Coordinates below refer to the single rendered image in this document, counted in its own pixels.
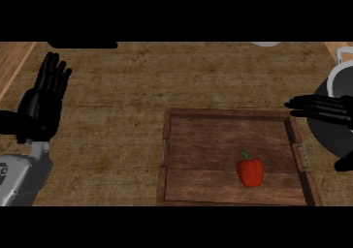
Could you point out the red bell pepper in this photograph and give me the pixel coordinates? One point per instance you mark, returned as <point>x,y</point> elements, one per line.
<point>251,172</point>

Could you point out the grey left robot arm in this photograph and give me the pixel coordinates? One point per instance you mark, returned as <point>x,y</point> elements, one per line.
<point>20,176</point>

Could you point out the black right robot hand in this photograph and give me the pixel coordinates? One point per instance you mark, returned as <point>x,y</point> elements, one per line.
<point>328,108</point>

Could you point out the brown woven placemat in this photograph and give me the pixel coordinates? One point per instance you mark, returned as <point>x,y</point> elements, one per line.
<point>117,106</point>

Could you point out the pale grey rounded object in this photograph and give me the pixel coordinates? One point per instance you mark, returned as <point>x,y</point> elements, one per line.
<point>265,43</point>

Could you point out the black flat object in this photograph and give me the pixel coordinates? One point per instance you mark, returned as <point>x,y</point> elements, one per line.
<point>82,44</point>

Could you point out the brown wooden tray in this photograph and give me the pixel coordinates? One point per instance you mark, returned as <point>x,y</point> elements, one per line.
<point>217,142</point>

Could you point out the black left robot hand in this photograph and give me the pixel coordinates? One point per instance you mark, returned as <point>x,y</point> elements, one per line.
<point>43,106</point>

